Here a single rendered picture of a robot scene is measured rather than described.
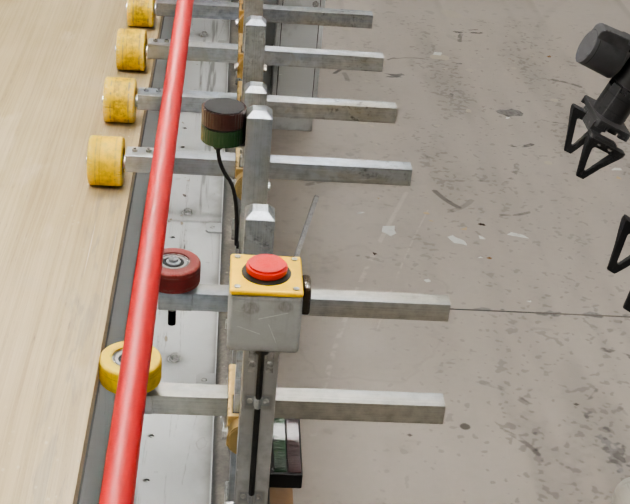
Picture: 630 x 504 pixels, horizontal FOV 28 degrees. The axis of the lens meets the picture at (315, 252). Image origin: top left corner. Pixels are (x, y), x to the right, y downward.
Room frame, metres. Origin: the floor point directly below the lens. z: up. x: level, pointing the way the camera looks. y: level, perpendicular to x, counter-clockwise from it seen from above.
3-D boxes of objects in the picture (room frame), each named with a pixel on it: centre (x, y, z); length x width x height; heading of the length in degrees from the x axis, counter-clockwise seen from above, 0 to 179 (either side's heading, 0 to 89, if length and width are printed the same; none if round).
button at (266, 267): (1.04, 0.04, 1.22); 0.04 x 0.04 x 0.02
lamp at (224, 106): (1.54, 0.14, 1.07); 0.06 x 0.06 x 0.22; 5
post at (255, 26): (2.05, 0.14, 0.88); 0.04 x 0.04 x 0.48; 5
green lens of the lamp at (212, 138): (1.54, 0.14, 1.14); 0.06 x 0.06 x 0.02
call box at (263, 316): (1.04, 0.04, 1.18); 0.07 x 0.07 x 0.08; 5
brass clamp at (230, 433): (1.32, 0.07, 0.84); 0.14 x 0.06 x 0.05; 5
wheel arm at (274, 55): (2.34, 0.15, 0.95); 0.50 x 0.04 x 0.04; 95
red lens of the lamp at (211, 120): (1.54, 0.14, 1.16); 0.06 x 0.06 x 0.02
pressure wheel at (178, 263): (1.58, 0.20, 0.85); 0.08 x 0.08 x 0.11
